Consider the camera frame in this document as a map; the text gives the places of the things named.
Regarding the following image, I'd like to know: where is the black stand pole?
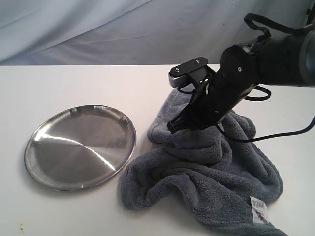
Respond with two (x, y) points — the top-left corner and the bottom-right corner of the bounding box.
(305, 3), (315, 25)

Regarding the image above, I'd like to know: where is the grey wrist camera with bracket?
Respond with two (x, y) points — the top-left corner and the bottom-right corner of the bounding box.
(168, 57), (210, 88)

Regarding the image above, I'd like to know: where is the black braided cable loop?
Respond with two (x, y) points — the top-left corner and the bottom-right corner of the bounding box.
(243, 13), (308, 35)

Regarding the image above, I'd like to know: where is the round stainless steel plate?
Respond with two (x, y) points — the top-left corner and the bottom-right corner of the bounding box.
(24, 105), (136, 191)

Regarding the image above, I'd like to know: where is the grey fleece towel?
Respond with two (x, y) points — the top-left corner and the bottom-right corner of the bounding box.
(121, 89), (284, 236)

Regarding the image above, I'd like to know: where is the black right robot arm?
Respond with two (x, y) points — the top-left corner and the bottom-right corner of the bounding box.
(167, 31), (315, 133)

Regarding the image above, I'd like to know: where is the white fabric care label tag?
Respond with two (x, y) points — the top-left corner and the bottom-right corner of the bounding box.
(250, 196), (269, 224)

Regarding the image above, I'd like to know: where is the grey backdrop cloth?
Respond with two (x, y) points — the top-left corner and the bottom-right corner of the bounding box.
(0, 0), (313, 65)

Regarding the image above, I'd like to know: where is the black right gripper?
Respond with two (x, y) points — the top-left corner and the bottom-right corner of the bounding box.
(167, 46), (258, 134)

